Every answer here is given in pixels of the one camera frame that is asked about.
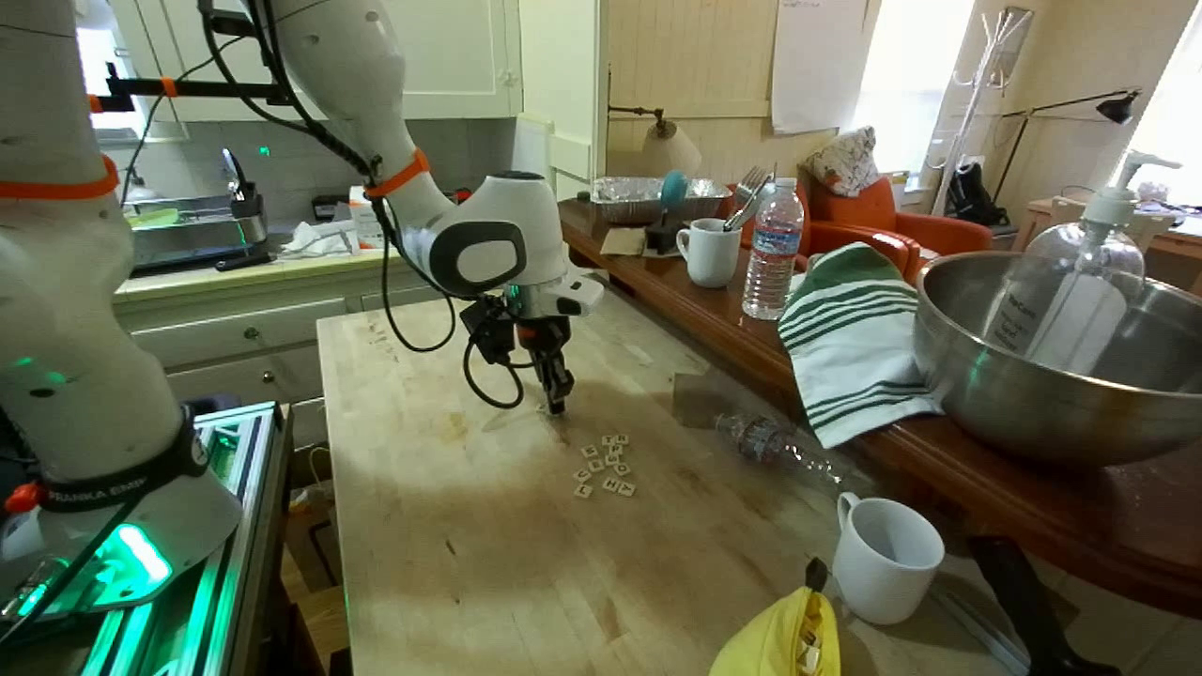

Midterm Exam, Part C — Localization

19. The white mug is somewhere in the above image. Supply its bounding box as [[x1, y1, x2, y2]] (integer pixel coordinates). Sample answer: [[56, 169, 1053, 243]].
[[832, 492, 945, 627], [676, 217, 741, 288]]

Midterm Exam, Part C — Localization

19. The orange chair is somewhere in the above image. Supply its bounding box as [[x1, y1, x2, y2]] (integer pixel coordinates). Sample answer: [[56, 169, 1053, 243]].
[[800, 181, 991, 281]]

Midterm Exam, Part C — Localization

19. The white mug front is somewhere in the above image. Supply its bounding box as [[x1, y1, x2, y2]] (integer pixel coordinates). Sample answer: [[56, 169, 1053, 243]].
[[832, 492, 945, 627]]

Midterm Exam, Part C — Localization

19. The desk lamp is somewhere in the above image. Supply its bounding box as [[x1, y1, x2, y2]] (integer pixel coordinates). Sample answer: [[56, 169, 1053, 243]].
[[994, 87, 1138, 190]]

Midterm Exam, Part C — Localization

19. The green striped towel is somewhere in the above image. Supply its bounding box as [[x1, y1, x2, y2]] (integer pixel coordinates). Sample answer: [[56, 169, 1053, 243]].
[[777, 243, 939, 449]]

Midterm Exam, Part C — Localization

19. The white mug back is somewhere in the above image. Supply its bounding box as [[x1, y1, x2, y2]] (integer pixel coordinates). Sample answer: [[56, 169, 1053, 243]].
[[676, 217, 741, 288]]

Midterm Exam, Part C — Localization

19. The large steel bowl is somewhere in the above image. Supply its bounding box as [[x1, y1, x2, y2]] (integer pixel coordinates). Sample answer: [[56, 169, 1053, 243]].
[[913, 253, 1202, 464]]

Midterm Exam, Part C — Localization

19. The soap pump bottle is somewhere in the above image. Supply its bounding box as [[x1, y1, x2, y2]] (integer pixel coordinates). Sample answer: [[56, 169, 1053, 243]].
[[984, 149, 1168, 375]]

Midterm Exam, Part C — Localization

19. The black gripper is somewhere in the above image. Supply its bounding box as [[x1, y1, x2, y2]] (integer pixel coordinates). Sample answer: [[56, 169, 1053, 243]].
[[519, 314, 575, 414]]

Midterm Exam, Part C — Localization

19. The clear water bottle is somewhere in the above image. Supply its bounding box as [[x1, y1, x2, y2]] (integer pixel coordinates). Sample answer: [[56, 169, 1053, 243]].
[[741, 177, 805, 318]]

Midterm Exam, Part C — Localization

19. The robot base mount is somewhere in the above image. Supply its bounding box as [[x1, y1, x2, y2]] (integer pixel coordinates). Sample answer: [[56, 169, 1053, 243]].
[[0, 400, 285, 676]]

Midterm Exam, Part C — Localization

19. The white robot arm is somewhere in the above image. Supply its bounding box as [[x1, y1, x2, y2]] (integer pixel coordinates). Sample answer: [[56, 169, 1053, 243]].
[[0, 0, 600, 619]]

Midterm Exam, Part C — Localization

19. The crushed plastic bottle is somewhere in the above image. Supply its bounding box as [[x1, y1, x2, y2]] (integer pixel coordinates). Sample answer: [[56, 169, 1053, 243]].
[[720, 415, 855, 492]]

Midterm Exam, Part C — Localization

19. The yellow banana toy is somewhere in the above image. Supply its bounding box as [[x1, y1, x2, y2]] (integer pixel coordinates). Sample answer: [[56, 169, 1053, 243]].
[[711, 558, 840, 676]]

